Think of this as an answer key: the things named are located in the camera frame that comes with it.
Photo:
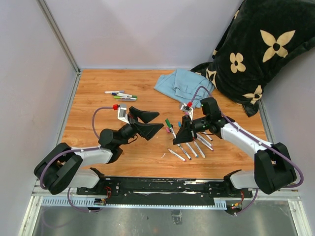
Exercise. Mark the black floral blanket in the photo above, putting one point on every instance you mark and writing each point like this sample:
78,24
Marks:
262,38

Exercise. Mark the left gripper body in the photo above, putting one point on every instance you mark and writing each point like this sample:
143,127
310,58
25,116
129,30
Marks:
132,126

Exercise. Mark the light blue cloth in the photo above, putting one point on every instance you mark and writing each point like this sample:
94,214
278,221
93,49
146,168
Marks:
183,86

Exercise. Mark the pink marker pen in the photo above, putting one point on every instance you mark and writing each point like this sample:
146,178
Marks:
204,140

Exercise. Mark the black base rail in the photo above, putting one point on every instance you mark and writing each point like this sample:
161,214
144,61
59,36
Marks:
140,191

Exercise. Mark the green cap marker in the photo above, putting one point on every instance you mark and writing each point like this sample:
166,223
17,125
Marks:
170,128

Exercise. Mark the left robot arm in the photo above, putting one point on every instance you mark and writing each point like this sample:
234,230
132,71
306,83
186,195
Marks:
63,167

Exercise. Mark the red pink cap marker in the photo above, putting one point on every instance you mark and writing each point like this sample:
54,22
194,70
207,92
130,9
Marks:
177,155

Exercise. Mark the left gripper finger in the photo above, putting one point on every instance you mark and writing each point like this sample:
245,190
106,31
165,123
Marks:
144,116
147,131

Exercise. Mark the light blue cap marker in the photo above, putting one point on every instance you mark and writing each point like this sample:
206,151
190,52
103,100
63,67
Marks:
192,150

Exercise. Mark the magenta cap marker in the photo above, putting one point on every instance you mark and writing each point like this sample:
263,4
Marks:
210,148

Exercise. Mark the dark blue cap marker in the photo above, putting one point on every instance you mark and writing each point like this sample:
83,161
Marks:
184,151

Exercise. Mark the light green marker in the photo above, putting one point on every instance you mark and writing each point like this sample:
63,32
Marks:
124,98

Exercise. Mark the white slim marker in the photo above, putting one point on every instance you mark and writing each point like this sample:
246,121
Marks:
199,149

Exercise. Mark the lavender marker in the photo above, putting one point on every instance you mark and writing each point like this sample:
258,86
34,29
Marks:
127,100

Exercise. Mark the aluminium corner post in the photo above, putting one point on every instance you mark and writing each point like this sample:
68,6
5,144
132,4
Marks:
58,34

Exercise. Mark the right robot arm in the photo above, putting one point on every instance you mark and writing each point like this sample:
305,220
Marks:
273,168

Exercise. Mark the navy green marker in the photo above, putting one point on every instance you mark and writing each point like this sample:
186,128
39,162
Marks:
123,95

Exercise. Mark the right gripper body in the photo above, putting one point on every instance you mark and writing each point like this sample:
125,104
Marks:
198,126

